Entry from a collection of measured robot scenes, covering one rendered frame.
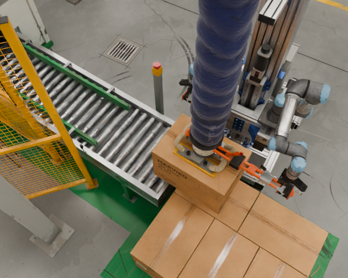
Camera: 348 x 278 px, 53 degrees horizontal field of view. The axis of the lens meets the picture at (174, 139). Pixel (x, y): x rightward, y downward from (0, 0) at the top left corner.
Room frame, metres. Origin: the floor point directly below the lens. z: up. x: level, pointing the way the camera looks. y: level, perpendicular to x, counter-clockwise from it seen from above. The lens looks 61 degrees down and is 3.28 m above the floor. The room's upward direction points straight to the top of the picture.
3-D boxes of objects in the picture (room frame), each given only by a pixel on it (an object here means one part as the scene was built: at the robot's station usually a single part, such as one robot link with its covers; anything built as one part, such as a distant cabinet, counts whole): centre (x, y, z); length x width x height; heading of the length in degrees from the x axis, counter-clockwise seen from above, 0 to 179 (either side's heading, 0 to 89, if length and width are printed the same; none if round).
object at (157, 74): (1.98, 0.14, 0.50); 0.07 x 0.07 x 1.00; 56
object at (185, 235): (0.62, -0.44, 0.34); 1.20 x 1.00 x 0.40; 56
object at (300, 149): (0.92, -0.71, 1.50); 0.11 x 0.11 x 0.08; 70
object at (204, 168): (1.07, -0.16, 1.10); 0.34 x 0.10 x 0.05; 55
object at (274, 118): (1.46, -0.78, 1.09); 0.15 x 0.15 x 0.10
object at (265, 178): (0.88, -0.59, 1.20); 0.07 x 0.07 x 0.04; 55
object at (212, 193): (1.14, -0.20, 0.87); 0.60 x 0.40 x 0.40; 56
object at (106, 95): (2.31, 1.06, 0.60); 1.60 x 0.10 x 0.09; 56
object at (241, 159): (1.00, -0.42, 1.20); 0.10 x 0.08 x 0.06; 145
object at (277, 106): (1.46, -0.79, 1.20); 0.13 x 0.12 x 0.14; 70
